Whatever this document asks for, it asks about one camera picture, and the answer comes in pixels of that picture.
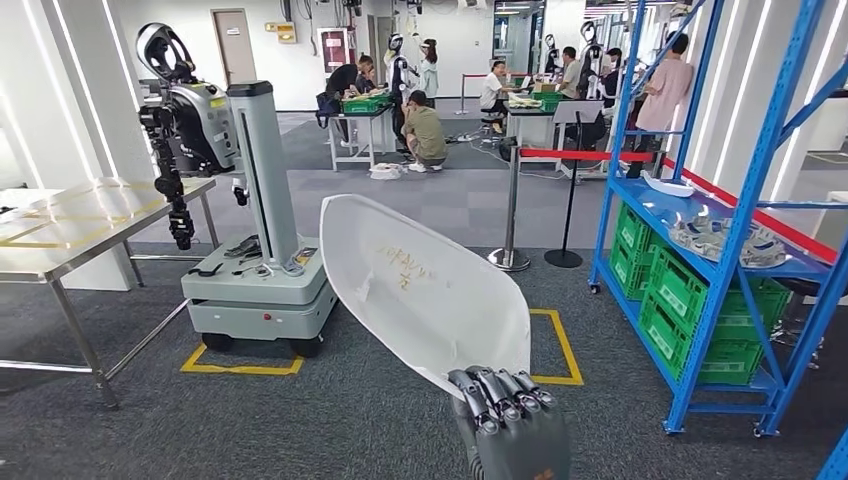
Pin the green plastic crate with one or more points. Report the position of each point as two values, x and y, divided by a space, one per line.
546 102
676 275
626 275
632 228
722 361
364 104

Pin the person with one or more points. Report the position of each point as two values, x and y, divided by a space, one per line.
609 79
570 76
659 106
424 132
429 76
344 79
491 89

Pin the large white plastic shell part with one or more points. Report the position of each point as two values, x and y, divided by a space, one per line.
411 285

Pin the white bag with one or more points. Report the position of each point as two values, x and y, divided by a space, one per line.
386 172

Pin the small white plastic shell part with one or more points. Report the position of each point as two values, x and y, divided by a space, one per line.
669 187

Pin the steel table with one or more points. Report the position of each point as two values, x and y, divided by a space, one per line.
40 262

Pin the red barrier belt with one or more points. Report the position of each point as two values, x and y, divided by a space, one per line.
583 156

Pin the grey door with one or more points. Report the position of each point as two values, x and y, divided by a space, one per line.
233 53

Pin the grey wheeled robot with arm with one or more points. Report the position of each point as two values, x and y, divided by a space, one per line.
265 166

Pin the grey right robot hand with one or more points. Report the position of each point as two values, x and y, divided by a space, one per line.
523 444

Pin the red wall panel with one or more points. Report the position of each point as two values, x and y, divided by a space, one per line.
334 53

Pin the white black humanoid robot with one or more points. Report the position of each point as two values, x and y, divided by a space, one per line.
590 60
551 53
397 73

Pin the grey work table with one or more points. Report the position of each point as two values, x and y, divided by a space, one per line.
361 118
530 119

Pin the yellow wall sign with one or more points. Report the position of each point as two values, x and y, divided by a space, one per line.
285 33

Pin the silver wheel hub cover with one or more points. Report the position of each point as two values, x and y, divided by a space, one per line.
772 253

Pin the chrome barrier stanchion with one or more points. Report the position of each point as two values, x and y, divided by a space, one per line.
510 212

